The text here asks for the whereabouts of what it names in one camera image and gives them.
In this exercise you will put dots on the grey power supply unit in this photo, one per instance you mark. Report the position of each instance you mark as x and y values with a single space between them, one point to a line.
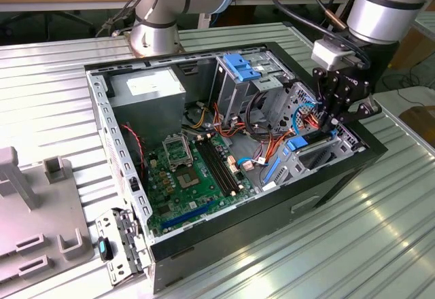
149 108

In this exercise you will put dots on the grey parts rack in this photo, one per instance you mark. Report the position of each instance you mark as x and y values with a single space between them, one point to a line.
51 210

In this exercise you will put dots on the grey metal disk bay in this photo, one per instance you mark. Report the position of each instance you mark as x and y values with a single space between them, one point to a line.
292 166

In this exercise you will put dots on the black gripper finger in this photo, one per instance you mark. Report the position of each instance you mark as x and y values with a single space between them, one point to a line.
324 85
362 110

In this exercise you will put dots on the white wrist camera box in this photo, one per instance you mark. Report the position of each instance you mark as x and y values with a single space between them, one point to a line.
326 52

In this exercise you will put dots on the black RAM slot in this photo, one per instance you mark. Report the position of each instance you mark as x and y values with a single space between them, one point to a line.
224 166
210 166
215 166
220 166

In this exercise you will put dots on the blue plastic drive latch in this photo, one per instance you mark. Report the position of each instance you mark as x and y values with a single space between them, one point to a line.
243 69

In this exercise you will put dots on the black open PC case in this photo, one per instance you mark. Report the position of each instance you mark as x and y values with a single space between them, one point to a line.
272 217

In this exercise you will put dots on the blue expansion slot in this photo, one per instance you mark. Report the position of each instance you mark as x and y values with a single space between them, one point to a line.
187 215

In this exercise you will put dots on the hard disk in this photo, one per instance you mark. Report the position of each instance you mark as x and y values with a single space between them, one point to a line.
297 144

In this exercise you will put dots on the metal expansion bracket retainer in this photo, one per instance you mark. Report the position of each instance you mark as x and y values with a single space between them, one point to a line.
103 224

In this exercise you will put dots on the CPU socket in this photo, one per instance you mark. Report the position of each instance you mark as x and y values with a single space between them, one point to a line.
187 178

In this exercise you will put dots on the brown cardboard box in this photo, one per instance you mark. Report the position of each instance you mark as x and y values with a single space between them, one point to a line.
419 124

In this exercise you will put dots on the green motherboard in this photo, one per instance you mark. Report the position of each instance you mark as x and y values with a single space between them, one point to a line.
190 195

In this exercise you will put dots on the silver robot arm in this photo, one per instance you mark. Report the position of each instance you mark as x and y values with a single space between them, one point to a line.
384 6

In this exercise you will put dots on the black case fan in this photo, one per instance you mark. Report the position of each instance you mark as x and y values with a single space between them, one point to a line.
136 158

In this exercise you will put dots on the square brown base plate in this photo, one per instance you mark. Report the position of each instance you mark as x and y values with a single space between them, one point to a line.
129 46

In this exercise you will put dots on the blue black retainer latch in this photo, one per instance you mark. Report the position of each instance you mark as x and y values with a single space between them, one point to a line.
102 249

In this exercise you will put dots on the grey optical drive cage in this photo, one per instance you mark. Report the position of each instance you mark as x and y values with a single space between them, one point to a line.
234 98

